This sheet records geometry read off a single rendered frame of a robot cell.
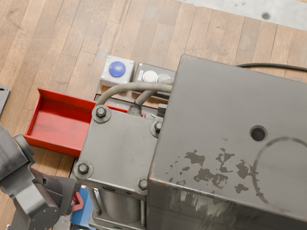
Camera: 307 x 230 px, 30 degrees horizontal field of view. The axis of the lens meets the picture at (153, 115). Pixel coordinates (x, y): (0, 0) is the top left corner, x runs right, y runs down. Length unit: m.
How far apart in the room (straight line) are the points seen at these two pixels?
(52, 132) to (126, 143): 0.67
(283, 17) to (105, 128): 1.96
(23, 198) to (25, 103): 0.46
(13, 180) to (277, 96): 0.55
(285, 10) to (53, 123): 1.49
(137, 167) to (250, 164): 0.18
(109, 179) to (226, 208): 0.17
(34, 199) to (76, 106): 0.44
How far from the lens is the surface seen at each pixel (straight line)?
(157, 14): 1.44
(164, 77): 1.32
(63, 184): 1.06
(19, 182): 0.96
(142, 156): 0.65
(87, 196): 1.16
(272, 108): 0.53
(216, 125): 0.52
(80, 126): 1.32
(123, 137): 0.66
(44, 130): 1.32
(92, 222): 0.97
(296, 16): 2.58
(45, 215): 0.95
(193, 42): 1.41
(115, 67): 1.33
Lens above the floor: 2.13
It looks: 69 degrees down
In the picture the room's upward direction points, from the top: 2 degrees clockwise
